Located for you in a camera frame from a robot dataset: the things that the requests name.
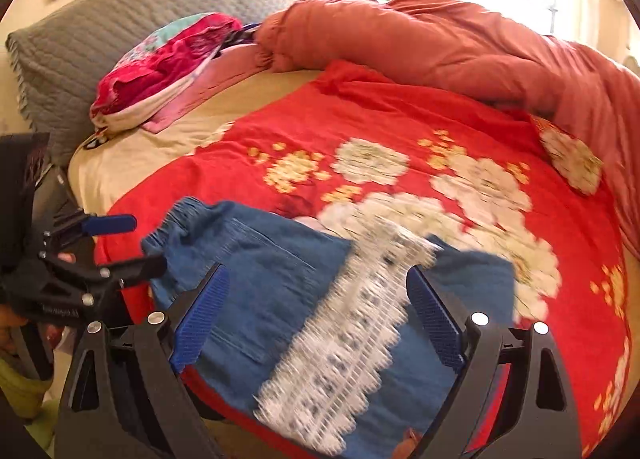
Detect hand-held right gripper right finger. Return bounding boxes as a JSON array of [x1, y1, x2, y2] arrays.
[[406, 266, 583, 459]]

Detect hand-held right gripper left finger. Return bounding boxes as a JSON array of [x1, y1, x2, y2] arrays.
[[55, 263, 232, 459]]

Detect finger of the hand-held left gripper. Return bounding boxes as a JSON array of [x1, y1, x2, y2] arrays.
[[75, 253, 168, 292], [40, 209, 138, 252]]

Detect blue denim pants lace trim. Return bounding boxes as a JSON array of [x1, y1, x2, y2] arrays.
[[141, 198, 518, 457]]

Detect person's left hand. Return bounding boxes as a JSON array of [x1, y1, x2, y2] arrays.
[[0, 306, 31, 355]]

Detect yellow-green garment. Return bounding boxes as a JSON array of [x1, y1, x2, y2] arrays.
[[0, 351, 56, 440]]

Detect black bedside object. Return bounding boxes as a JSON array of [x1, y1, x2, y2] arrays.
[[0, 133, 51, 260]]

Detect pink floral cloth bundle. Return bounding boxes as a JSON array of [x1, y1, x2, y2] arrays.
[[90, 13, 243, 132]]

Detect pale pink pillow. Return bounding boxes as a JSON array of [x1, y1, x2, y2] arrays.
[[142, 41, 273, 134]]

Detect grey quilted headboard cover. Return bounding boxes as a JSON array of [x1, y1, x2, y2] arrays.
[[5, 0, 336, 167]]

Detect red floral blanket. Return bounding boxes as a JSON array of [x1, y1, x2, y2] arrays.
[[94, 61, 633, 459]]

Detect salmon pink duvet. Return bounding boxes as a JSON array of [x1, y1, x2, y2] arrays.
[[255, 0, 640, 265]]

